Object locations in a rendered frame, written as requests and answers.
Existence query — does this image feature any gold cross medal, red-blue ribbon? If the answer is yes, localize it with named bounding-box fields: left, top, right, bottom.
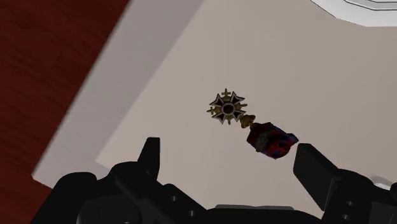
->
left=206, top=88, right=300, bottom=160

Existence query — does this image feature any white plate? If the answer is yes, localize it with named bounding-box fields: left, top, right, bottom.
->
left=310, top=0, right=397, bottom=28

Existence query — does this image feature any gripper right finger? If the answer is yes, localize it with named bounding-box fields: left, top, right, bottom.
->
left=292, top=143, right=397, bottom=224

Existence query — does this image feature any beige table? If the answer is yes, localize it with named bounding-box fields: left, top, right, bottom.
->
left=31, top=0, right=397, bottom=220

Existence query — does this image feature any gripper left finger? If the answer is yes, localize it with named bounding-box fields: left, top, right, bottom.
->
left=30, top=136, right=208, bottom=224

